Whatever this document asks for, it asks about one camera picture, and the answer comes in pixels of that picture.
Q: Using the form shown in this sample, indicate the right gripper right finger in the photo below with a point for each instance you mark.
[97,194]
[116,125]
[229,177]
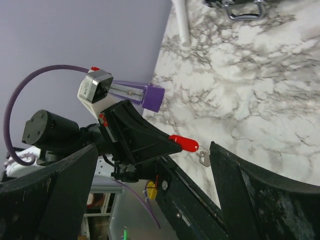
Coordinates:
[258,204]

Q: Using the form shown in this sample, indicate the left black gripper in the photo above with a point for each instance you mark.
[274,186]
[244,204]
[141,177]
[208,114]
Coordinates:
[131,140]

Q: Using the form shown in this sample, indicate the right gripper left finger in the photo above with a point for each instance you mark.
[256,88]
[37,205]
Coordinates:
[48,204]

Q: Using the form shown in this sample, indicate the red key tag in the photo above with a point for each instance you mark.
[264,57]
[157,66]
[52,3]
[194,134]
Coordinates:
[186,144]

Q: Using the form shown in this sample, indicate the silver key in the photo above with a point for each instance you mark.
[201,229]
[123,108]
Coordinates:
[203,156]

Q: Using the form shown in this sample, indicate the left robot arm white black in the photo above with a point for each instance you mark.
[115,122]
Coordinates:
[57,138]

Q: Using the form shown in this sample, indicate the purple metronome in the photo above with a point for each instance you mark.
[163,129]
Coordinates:
[146,95]

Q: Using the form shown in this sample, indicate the white microphone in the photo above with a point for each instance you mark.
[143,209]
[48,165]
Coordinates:
[182,21]

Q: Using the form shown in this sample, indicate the black poker chip case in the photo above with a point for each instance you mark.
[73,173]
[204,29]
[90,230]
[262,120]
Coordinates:
[240,10]

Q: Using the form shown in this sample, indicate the black mounting rail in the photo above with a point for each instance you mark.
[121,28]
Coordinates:
[189,211]

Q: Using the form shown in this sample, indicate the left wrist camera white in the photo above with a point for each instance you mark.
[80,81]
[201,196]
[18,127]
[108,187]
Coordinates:
[93,91]

